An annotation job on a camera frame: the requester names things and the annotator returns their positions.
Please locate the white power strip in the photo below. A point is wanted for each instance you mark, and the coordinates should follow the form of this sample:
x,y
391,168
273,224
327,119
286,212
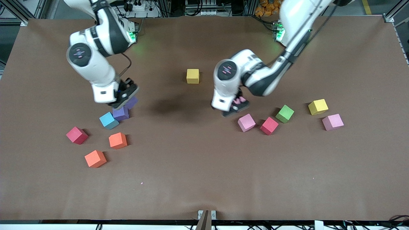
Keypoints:
x,y
138,6

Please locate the aluminium frame post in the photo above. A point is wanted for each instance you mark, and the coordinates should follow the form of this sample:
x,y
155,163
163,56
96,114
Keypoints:
x,y
23,23
389,17

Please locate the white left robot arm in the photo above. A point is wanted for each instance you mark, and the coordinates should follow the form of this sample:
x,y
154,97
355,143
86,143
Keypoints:
x,y
230,80

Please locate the red foam block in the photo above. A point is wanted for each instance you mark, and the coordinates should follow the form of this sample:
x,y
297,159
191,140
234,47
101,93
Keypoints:
x,y
77,135
269,126

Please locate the orange foam block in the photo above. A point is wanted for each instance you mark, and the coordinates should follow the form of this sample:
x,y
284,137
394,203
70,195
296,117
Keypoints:
x,y
118,140
95,158

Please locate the pink foam block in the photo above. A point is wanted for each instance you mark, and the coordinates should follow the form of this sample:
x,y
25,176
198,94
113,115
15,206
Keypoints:
x,y
246,122
332,122
239,101

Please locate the metal table edge bracket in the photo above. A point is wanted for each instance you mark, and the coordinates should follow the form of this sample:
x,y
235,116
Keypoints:
x,y
207,217

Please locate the light blue foam block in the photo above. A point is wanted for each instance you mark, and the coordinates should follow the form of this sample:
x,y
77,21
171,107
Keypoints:
x,y
108,120

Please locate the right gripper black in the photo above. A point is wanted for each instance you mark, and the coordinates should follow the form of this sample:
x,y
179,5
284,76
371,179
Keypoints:
x,y
125,87

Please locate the orange snack bag pile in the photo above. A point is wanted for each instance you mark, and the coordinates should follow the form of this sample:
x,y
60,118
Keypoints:
x,y
268,8

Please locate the purple foam block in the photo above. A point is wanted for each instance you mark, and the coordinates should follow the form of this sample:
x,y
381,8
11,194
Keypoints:
x,y
120,114
132,103

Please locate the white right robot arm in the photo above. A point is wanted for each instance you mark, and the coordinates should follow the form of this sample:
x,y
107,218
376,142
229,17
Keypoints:
x,y
92,67

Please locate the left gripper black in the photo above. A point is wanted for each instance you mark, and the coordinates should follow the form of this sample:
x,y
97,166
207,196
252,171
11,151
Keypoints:
x,y
239,96

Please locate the green foam block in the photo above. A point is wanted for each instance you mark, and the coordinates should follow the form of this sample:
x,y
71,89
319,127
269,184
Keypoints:
x,y
284,114

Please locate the yellow foam block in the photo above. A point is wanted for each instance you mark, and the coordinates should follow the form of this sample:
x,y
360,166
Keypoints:
x,y
318,106
192,76

